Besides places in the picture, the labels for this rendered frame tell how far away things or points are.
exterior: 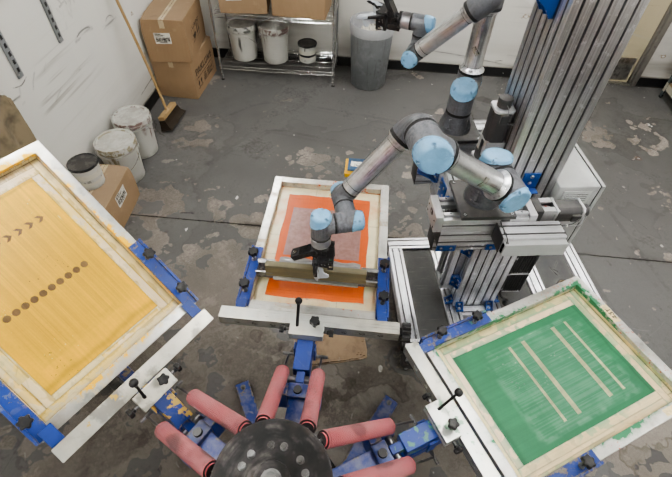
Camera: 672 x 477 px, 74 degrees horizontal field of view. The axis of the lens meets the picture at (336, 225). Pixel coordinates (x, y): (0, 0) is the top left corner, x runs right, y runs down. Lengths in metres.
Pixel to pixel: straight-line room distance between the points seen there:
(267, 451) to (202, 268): 2.15
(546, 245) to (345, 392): 1.40
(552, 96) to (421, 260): 1.50
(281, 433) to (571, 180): 1.61
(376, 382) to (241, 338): 0.87
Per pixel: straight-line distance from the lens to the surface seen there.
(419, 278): 2.90
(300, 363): 1.63
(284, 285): 1.91
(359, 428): 1.43
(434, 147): 1.37
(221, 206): 3.64
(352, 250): 2.02
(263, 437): 1.27
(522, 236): 1.95
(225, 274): 3.19
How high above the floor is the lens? 2.52
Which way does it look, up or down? 48 degrees down
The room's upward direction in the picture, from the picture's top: 2 degrees clockwise
